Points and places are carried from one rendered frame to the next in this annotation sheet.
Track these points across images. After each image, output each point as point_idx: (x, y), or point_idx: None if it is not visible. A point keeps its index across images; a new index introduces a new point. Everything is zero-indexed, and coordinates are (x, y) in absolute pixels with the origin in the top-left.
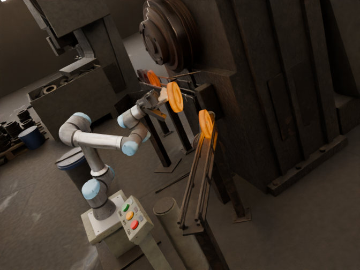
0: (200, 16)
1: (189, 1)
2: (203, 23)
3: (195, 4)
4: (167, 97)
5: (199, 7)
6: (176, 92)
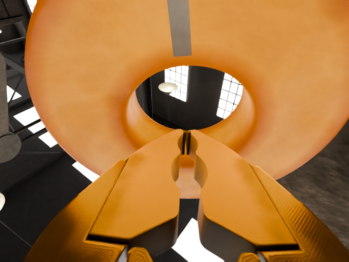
0: (334, 160)
1: (347, 197)
2: (340, 145)
3: (322, 180)
4: (76, 160)
5: (315, 170)
6: (234, 117)
